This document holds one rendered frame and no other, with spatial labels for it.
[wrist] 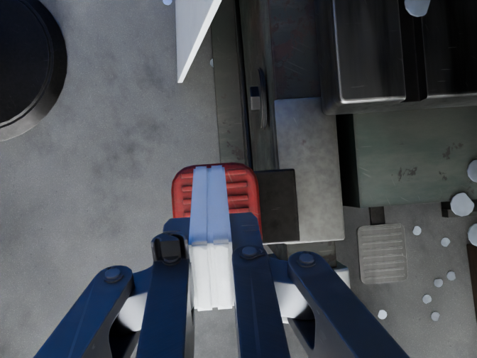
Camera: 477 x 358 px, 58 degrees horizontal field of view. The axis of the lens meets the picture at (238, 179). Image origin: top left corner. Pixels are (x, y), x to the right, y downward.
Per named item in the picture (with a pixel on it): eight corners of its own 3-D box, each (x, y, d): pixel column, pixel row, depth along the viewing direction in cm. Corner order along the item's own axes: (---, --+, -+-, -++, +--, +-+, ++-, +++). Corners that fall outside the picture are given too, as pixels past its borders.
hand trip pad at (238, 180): (255, 248, 37) (265, 263, 29) (185, 253, 36) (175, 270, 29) (250, 166, 37) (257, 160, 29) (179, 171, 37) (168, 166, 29)
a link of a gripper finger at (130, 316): (193, 331, 14) (100, 338, 14) (196, 246, 19) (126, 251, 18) (189, 294, 13) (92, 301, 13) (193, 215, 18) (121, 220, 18)
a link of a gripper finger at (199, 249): (215, 311, 16) (194, 313, 16) (212, 218, 22) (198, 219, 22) (209, 242, 15) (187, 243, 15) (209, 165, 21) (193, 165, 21)
